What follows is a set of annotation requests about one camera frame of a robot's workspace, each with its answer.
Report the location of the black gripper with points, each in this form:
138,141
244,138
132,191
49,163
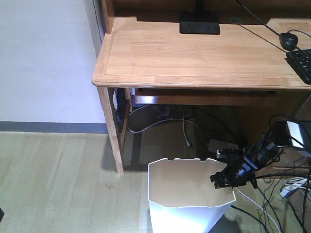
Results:
234,175

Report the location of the white plastic trash bin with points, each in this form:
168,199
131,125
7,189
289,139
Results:
182,199

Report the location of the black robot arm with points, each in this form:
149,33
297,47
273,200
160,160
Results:
283,134

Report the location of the grey flat box under desk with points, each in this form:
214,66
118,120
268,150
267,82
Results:
215,145

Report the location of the white power strip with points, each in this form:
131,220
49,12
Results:
293,184

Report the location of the wooden keyboard drawer tray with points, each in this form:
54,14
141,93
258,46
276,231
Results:
206,97

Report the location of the black keyboard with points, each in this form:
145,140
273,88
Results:
300,62

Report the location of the black computer mouse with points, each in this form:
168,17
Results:
288,41

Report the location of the black monitor stand base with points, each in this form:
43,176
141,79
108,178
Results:
199,21

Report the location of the light wooden desk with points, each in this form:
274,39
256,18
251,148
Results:
143,48

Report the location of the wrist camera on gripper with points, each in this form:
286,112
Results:
229,153

